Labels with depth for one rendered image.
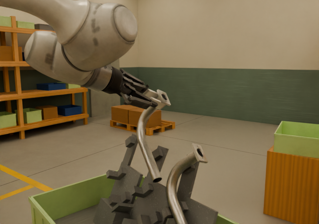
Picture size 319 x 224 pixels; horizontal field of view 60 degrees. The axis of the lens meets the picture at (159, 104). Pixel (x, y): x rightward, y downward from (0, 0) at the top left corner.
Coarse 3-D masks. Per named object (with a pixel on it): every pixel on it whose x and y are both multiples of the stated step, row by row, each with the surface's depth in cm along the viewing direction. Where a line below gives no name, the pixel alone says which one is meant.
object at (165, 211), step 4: (180, 204) 78; (184, 204) 79; (164, 208) 77; (168, 208) 78; (184, 208) 77; (164, 212) 77; (168, 212) 76; (184, 212) 79; (164, 216) 76; (168, 216) 77; (172, 216) 78
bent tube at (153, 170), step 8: (160, 96) 90; (168, 104) 90; (144, 112) 94; (152, 112) 94; (144, 120) 94; (144, 128) 94; (144, 136) 93; (144, 144) 90; (144, 152) 88; (152, 160) 86; (152, 168) 84; (152, 176) 83; (160, 176) 83
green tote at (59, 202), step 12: (84, 180) 110; (96, 180) 113; (108, 180) 117; (48, 192) 100; (60, 192) 103; (72, 192) 106; (84, 192) 110; (96, 192) 113; (108, 192) 117; (36, 204) 92; (48, 204) 101; (60, 204) 104; (72, 204) 107; (84, 204) 110; (96, 204) 114; (36, 216) 93; (48, 216) 84; (60, 216) 104
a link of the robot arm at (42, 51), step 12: (36, 36) 61; (48, 36) 62; (36, 48) 60; (48, 48) 61; (60, 48) 61; (36, 60) 61; (48, 60) 62; (60, 60) 61; (48, 72) 64; (60, 72) 64; (72, 72) 63; (84, 72) 64
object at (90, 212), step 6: (84, 210) 109; (90, 210) 109; (66, 216) 104; (72, 216) 104; (78, 216) 104; (84, 216) 104; (90, 216) 104; (60, 222) 101; (66, 222) 101; (72, 222) 101; (78, 222) 101; (84, 222) 101; (90, 222) 101
